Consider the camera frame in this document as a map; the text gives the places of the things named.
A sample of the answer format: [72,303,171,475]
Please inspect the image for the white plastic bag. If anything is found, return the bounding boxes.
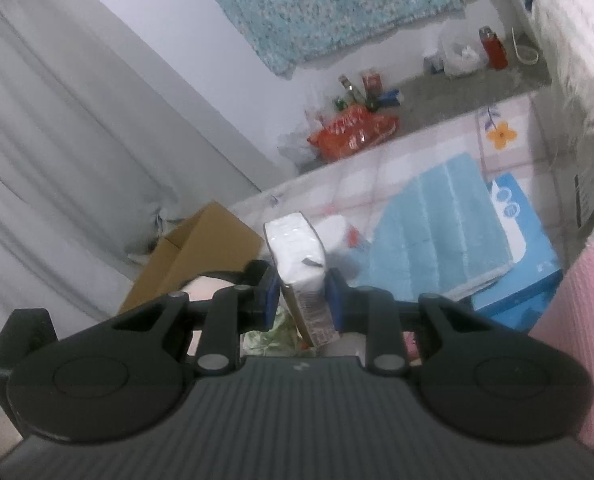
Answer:
[439,35,483,77]

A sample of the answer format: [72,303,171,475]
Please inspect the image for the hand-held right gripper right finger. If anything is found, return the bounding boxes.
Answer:
[325,267,484,376]

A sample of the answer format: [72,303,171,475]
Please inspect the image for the white tissue pack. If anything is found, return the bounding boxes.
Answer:
[263,212,343,348]

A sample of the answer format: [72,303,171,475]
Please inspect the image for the orange snack bag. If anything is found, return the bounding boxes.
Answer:
[307,107,399,162]

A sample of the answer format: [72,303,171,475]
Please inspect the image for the brown cardboard box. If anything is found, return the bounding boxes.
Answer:
[118,200,268,316]

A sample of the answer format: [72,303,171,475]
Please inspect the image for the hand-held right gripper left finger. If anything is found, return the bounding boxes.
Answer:
[111,260,280,376]

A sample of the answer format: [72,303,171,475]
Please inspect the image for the green glass bottle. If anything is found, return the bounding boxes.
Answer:
[339,75,363,109]

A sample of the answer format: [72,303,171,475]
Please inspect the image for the white cable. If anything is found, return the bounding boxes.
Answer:
[511,27,541,66]

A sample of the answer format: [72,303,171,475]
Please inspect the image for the teal speckled wall cloth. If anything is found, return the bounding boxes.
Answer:
[187,0,469,79]

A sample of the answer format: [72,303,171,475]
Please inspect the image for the red drink carton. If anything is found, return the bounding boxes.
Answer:
[361,71,383,102]

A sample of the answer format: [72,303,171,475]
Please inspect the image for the blue and white flat box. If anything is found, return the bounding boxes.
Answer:
[471,172,563,334]

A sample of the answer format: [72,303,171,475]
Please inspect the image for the checkered floral sheet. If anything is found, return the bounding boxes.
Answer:
[231,92,580,311]

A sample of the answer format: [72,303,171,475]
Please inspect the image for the green floral cloth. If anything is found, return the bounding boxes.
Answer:
[241,310,299,359]

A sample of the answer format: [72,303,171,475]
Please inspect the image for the grey curtain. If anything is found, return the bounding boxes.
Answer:
[0,0,264,322]

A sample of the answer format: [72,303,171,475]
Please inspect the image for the white fluffy blanket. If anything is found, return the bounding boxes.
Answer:
[532,0,594,222]

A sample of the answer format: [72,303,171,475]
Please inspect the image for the light blue towel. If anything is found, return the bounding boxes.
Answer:
[359,152,516,301]

